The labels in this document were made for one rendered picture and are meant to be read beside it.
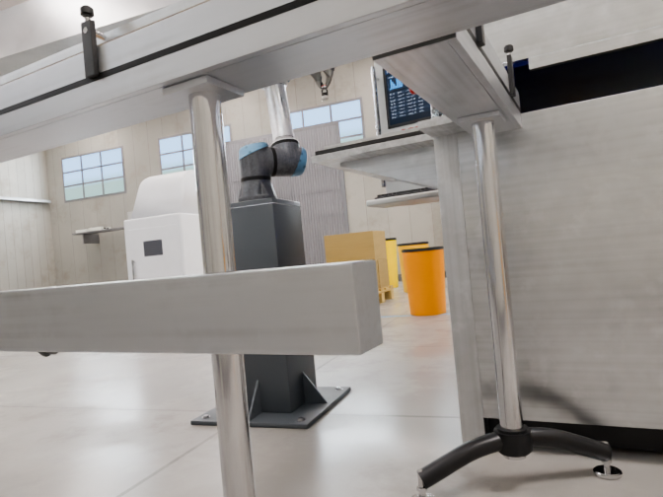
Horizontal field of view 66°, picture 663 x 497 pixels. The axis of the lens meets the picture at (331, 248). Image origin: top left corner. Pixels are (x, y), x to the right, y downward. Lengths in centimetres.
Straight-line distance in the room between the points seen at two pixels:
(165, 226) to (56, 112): 452
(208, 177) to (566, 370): 100
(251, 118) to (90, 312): 981
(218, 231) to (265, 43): 28
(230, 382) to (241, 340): 8
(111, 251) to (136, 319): 1167
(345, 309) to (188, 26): 46
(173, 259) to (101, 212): 745
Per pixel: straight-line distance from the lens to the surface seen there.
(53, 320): 107
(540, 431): 130
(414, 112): 259
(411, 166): 158
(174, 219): 544
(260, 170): 197
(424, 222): 922
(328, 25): 69
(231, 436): 83
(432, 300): 426
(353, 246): 571
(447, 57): 84
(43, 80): 106
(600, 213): 139
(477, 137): 121
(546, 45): 147
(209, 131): 82
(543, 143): 141
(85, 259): 1312
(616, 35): 146
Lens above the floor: 56
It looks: 1 degrees up
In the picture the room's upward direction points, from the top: 5 degrees counter-clockwise
